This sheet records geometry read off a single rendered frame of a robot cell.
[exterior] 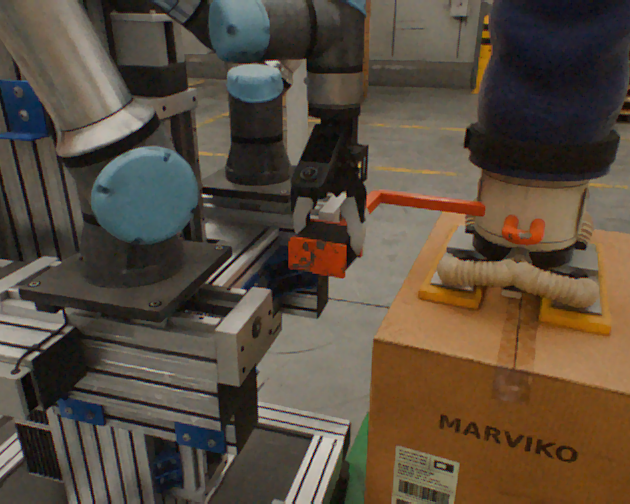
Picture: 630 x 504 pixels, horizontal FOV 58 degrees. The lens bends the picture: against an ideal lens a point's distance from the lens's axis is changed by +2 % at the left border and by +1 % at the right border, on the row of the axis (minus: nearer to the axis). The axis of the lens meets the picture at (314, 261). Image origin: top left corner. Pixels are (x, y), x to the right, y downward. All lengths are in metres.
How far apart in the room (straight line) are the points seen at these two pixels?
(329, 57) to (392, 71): 9.67
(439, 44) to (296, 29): 9.73
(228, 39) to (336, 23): 0.13
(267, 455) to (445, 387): 0.94
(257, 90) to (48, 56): 0.63
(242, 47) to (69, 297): 0.40
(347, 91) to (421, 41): 9.70
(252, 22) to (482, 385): 0.57
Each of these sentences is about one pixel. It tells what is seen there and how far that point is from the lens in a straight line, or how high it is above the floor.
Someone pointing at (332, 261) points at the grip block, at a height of 1.07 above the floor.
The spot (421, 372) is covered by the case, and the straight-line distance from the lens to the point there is 0.86.
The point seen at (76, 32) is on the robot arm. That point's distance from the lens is 0.63.
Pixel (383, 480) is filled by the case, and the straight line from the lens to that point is 1.02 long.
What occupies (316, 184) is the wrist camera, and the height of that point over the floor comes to 1.20.
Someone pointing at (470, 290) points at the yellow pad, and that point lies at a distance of 0.96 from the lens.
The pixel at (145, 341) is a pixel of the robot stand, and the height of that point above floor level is 0.95.
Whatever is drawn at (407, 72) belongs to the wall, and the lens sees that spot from 10.37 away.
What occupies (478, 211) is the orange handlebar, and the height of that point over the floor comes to 1.07.
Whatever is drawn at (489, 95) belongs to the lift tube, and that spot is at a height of 1.27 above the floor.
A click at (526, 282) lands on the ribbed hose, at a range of 0.89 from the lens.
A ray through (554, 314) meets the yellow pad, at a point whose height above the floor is 0.96.
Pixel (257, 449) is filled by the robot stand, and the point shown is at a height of 0.21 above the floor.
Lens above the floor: 1.40
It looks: 25 degrees down
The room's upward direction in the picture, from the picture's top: straight up
